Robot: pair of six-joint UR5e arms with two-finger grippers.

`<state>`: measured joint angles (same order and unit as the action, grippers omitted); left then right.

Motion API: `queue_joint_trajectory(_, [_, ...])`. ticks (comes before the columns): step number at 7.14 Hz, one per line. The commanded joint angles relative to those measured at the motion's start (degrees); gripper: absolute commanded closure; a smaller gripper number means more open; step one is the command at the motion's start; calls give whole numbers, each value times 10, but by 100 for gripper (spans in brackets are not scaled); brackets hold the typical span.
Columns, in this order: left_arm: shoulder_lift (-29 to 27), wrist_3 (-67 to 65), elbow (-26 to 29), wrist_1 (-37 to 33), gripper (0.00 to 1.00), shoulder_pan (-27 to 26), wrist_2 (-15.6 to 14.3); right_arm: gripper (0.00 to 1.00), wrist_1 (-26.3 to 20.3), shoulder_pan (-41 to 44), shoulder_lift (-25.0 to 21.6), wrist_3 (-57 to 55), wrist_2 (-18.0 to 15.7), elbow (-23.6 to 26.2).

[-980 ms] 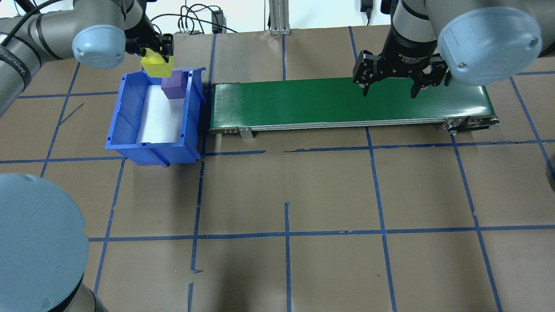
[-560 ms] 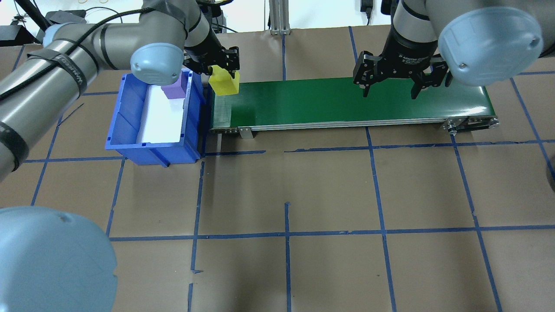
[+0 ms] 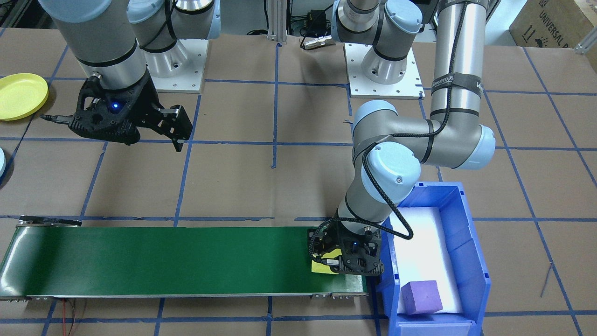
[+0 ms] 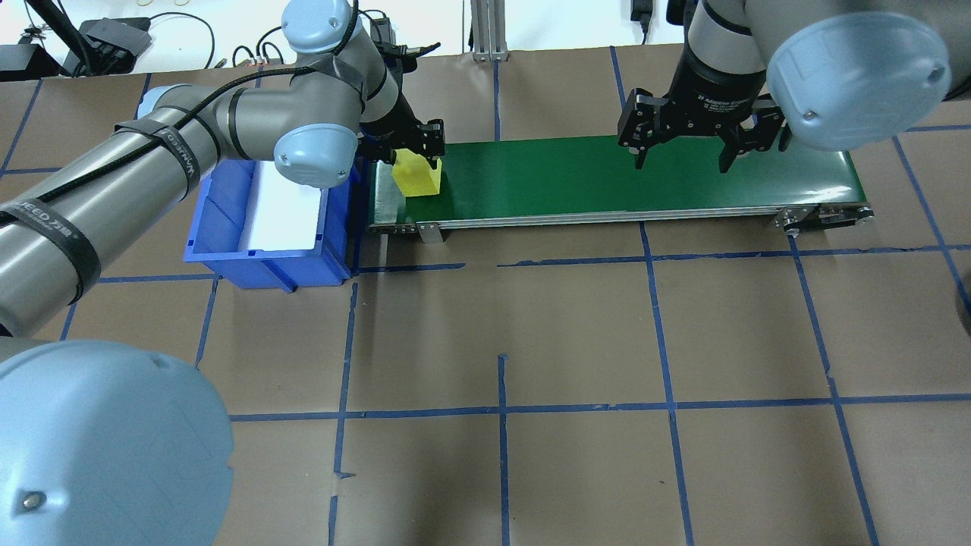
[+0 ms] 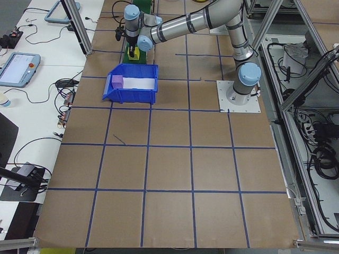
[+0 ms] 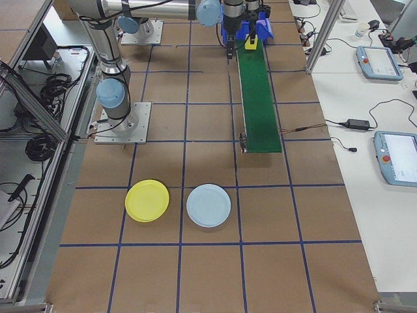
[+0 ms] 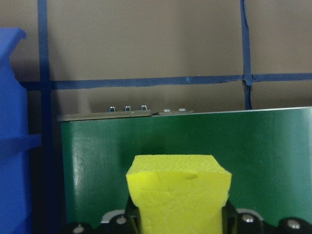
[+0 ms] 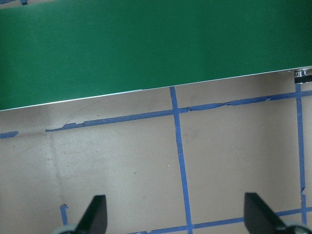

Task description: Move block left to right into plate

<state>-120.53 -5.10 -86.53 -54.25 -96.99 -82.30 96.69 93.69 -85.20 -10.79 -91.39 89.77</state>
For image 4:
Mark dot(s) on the blue plastic bin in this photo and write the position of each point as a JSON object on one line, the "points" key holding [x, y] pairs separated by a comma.
{"points": [[288, 269]]}

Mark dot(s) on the aluminium post beside white desk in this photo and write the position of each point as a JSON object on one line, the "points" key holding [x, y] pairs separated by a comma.
{"points": [[489, 30]]}

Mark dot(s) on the white foam liner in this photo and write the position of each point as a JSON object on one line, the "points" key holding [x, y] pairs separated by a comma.
{"points": [[281, 220]]}

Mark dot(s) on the green conveyor belt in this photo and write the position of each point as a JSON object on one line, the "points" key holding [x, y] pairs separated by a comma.
{"points": [[607, 174]]}

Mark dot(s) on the yellow foam block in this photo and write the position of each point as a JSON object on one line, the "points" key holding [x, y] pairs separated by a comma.
{"points": [[417, 178]]}

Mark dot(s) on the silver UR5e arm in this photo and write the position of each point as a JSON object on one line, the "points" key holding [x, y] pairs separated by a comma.
{"points": [[152, 152], [857, 76]]}

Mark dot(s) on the white side desk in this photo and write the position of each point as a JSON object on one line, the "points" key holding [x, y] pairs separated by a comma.
{"points": [[576, 23]]}

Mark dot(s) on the black device box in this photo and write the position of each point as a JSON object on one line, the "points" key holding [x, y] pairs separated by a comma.
{"points": [[114, 38]]}

